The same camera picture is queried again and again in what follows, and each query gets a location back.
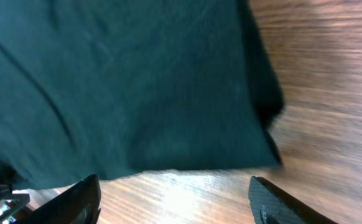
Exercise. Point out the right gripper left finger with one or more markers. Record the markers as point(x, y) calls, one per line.
point(78, 204)

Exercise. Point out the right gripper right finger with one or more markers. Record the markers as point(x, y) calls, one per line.
point(272, 205)

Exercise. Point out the black garment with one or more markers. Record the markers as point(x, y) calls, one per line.
point(115, 88)

